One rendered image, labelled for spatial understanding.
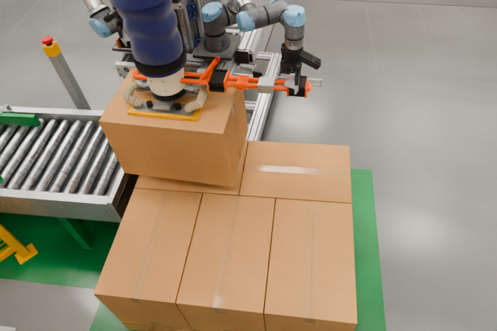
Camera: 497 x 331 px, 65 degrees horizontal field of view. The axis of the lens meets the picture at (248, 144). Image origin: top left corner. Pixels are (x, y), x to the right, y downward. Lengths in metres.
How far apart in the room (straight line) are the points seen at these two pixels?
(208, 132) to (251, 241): 0.61
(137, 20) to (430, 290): 2.10
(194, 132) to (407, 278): 1.55
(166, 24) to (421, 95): 2.51
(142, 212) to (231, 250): 0.54
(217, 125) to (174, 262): 0.71
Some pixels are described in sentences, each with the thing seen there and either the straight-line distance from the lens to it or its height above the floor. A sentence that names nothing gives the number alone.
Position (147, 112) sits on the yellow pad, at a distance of 1.85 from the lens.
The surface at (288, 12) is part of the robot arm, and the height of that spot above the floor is 1.56.
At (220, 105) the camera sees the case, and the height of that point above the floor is 1.07.
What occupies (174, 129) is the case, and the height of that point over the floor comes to 1.07.
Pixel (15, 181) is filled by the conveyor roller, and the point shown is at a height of 0.54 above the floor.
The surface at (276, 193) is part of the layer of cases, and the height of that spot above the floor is 0.54.
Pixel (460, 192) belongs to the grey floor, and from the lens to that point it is 3.03.
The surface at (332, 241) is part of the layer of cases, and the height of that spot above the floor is 0.54.
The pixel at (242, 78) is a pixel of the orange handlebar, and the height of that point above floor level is 1.22.
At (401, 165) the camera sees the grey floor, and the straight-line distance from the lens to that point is 3.04.
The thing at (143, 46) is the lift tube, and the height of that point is 1.43.
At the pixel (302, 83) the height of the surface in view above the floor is 1.23.
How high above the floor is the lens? 2.31
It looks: 49 degrees down
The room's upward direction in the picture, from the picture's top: 6 degrees counter-clockwise
